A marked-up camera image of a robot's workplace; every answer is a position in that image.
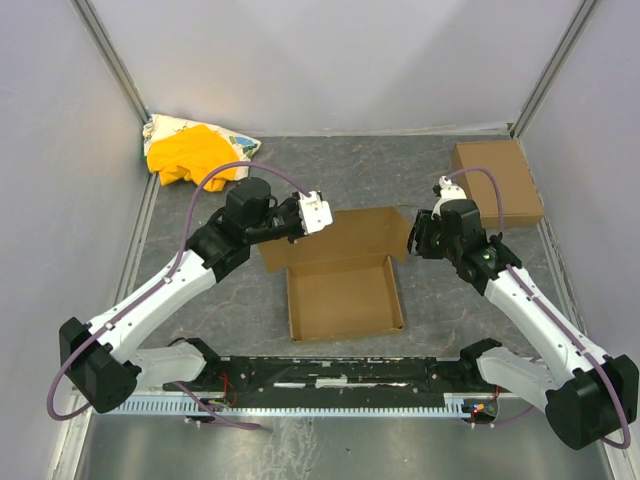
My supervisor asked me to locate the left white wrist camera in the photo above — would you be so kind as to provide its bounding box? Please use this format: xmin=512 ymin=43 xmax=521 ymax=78
xmin=298 ymin=191 xmax=333 ymax=236

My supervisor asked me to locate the closed brown cardboard box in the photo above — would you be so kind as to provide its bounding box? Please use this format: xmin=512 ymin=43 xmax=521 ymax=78
xmin=451 ymin=140 xmax=544 ymax=229

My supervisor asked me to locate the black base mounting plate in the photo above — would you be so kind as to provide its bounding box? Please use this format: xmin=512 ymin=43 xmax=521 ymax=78
xmin=184 ymin=356 xmax=499 ymax=408

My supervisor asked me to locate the brown cardboard box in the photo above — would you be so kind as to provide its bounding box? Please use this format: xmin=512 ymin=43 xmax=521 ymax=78
xmin=451 ymin=140 xmax=544 ymax=229
xmin=258 ymin=206 xmax=412 ymax=343

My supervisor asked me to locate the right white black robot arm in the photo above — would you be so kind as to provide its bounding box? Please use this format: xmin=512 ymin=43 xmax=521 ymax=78
xmin=407 ymin=199 xmax=639 ymax=450

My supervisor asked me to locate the aluminium frame post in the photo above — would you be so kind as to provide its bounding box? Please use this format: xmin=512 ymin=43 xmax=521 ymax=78
xmin=509 ymin=0 xmax=600 ymax=139
xmin=70 ymin=0 xmax=150 ymax=124

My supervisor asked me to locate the right aluminium frame post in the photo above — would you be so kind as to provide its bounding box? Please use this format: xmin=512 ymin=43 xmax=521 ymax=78
xmin=509 ymin=0 xmax=600 ymax=139

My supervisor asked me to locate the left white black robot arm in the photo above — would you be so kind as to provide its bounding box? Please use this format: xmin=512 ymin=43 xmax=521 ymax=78
xmin=54 ymin=178 xmax=332 ymax=413

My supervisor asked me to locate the aluminium front rail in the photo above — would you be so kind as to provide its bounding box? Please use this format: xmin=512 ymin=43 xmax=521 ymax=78
xmin=529 ymin=355 xmax=621 ymax=399

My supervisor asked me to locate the white patterned cloth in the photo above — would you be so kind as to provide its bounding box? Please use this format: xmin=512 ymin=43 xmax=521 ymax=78
xmin=142 ymin=114 xmax=261 ymax=162

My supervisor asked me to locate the yellow crumpled cloth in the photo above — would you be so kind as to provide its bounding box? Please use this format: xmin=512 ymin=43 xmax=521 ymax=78
xmin=146 ymin=125 xmax=240 ymax=186

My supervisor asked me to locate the left aluminium frame post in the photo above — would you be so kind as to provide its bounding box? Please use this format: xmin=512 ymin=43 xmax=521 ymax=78
xmin=70 ymin=0 xmax=150 ymax=124

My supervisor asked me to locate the light blue slotted cable duct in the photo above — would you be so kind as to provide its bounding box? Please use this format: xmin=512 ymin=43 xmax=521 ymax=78
xmin=112 ymin=393 xmax=501 ymax=417

